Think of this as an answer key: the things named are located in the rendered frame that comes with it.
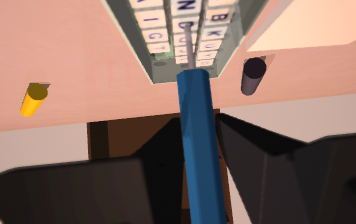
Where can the blue stylus with thin white tip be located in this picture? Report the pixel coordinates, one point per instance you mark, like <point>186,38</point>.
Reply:
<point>202,163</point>

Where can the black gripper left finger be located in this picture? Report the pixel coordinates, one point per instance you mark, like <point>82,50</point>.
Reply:
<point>143,188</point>

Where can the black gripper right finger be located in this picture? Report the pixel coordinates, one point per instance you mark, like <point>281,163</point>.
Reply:
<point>282,180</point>

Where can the yellow cylinder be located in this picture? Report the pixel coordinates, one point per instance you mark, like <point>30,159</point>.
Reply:
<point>35,95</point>

